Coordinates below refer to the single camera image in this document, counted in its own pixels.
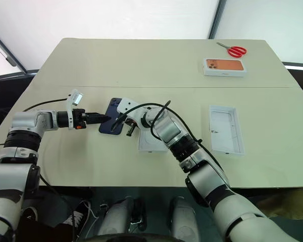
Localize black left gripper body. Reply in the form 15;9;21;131
73;108;88;130

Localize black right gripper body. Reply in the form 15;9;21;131
124;116;140;130

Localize dark blue smartphone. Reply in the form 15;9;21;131
98;97;128;137

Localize white phone box base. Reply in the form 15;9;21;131
138;125;169;154

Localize white phone box lid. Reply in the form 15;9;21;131
209;104;246;155

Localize white box with orange phone print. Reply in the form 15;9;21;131
202;57;248;78

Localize silver left robot leg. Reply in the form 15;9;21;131
97;196;133;237

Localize silver robot leg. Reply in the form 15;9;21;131
170;196;200;242
97;196;133;237

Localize black sneaker with white laces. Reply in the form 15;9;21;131
62;200;93;228

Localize silver right robot leg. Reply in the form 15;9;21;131
170;196;200;242

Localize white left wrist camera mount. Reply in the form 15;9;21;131
67;88;84;131

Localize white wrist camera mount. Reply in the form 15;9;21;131
67;88;84;131
116;97;142;119

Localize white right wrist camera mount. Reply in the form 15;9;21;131
116;97;142;119

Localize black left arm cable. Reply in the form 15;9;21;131
23;98;69;112

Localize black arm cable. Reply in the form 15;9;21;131
125;100;231;189
23;98;69;112

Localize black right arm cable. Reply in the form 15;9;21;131
125;100;231;189

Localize thin black robot body cable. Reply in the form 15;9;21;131
38;173;77;242

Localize dark metal window frame bar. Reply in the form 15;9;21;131
208;0;228;40
0;26;37;77

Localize red handled scissors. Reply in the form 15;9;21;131
216;41;248;58

